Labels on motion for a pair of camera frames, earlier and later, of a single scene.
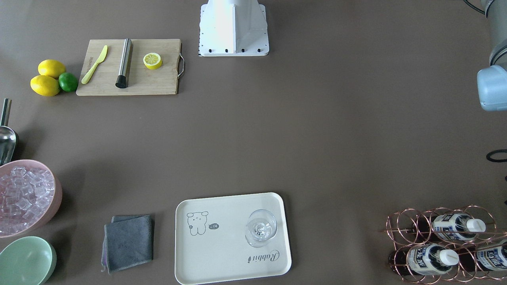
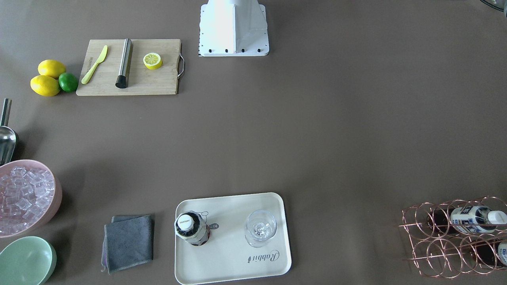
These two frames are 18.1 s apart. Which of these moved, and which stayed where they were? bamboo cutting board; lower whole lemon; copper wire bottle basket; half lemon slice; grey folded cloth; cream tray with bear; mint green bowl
Moved: copper wire bottle basket
Stayed: mint green bowl; cream tray with bear; lower whole lemon; bamboo cutting board; half lemon slice; grey folded cloth
